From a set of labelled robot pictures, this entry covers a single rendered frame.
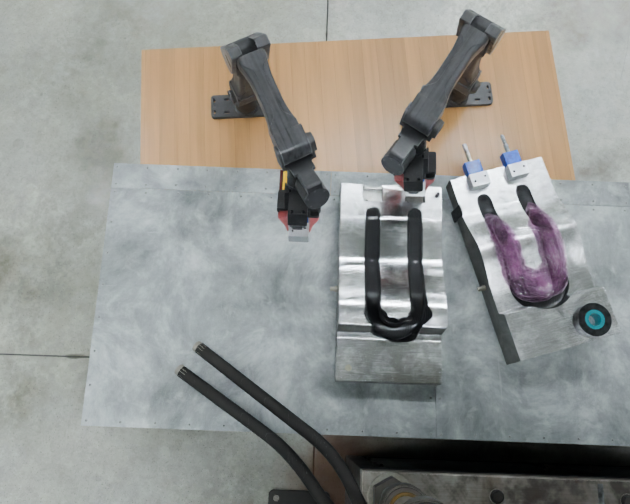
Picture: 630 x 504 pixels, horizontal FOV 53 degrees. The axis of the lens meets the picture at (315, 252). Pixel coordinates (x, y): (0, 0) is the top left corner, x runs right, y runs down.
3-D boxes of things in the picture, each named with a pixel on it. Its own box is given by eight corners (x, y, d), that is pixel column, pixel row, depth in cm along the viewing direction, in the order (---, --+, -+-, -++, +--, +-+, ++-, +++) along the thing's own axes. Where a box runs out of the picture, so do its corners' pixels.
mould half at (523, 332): (445, 187, 174) (454, 171, 163) (534, 164, 176) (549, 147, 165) (506, 365, 162) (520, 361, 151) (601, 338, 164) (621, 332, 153)
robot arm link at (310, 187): (339, 198, 139) (330, 159, 129) (303, 214, 138) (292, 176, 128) (317, 167, 146) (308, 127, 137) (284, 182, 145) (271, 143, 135)
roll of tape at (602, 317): (605, 340, 152) (611, 338, 149) (571, 335, 153) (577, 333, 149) (605, 307, 155) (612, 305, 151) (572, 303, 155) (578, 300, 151)
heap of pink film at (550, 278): (476, 216, 166) (484, 206, 158) (540, 199, 167) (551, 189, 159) (510, 311, 159) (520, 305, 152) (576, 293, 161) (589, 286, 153)
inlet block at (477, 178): (453, 150, 174) (457, 142, 169) (470, 146, 174) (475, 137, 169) (468, 194, 171) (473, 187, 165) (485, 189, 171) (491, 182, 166)
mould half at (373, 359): (339, 195, 173) (342, 176, 160) (434, 198, 173) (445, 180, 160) (334, 381, 160) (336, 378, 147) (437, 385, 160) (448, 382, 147)
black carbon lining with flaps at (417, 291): (363, 208, 165) (366, 196, 156) (425, 211, 165) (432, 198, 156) (361, 342, 156) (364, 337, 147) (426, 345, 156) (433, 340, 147)
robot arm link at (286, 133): (319, 148, 134) (258, 16, 133) (280, 165, 133) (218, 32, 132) (312, 158, 146) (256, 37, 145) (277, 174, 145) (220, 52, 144)
